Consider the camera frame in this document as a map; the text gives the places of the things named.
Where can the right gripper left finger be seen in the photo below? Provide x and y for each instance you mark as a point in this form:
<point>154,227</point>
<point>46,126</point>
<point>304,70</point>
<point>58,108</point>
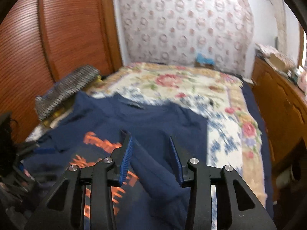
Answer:
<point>122,157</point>

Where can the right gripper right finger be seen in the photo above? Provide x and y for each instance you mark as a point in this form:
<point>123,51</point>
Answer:
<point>179,162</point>

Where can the navy blue printed t-shirt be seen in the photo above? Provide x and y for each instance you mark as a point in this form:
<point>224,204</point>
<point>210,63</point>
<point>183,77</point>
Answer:
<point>150,198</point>

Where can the floral bed blanket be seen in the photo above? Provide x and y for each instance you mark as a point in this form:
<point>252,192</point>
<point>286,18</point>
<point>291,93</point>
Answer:
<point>233,136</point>

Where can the dark circle patterned folded cloth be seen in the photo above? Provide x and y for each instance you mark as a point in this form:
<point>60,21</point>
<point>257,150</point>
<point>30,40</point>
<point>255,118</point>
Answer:
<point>64,89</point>

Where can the blue object behind bed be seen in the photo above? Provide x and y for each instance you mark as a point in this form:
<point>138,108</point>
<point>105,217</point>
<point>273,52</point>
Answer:
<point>202,61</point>

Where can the wooden sideboard cabinet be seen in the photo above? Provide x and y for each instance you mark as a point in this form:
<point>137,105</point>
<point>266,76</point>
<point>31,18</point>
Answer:
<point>283,108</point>

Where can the pink circle patterned curtain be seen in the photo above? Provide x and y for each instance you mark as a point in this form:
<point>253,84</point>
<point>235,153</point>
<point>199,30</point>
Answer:
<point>175,32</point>

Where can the cardboard box on sideboard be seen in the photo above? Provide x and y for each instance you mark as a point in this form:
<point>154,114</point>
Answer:
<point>281,62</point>

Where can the red wooden louvered wardrobe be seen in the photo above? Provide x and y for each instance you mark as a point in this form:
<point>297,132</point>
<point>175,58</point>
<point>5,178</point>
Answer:
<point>42,41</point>

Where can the beige tied side curtain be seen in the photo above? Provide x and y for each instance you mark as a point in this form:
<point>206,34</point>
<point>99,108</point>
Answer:
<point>280,16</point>

